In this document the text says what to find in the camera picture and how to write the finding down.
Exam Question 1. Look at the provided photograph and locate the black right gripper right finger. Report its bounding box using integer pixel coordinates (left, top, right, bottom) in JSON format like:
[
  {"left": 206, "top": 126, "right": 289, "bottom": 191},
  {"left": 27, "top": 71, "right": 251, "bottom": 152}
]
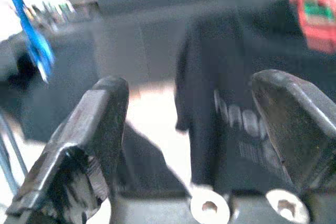
[{"left": 251, "top": 69, "right": 336, "bottom": 193}]

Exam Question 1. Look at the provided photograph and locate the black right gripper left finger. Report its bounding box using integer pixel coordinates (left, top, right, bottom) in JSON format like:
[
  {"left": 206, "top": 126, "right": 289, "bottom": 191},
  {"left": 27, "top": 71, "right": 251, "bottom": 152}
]
[{"left": 5, "top": 76, "right": 130, "bottom": 224}]

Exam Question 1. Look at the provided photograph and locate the red laughing Buddha statue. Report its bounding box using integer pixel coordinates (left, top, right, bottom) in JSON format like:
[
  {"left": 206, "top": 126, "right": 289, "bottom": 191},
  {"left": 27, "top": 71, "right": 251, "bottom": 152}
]
[{"left": 287, "top": 0, "right": 336, "bottom": 54}]

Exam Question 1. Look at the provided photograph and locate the silver clothes rack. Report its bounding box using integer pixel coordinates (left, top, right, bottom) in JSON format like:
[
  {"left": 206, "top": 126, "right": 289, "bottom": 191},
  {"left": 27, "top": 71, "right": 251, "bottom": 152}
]
[{"left": 0, "top": 111, "right": 28, "bottom": 198}]

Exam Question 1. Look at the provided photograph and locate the black T-shirt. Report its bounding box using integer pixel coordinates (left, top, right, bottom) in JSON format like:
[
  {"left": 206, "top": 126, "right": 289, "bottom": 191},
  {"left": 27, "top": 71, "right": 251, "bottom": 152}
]
[{"left": 174, "top": 6, "right": 302, "bottom": 192}]

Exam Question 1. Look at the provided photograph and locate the blue plastic hanger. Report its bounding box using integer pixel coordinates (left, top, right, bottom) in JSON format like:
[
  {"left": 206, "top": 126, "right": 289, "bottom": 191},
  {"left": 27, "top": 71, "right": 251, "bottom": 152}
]
[{"left": 0, "top": 0, "right": 56, "bottom": 84}]

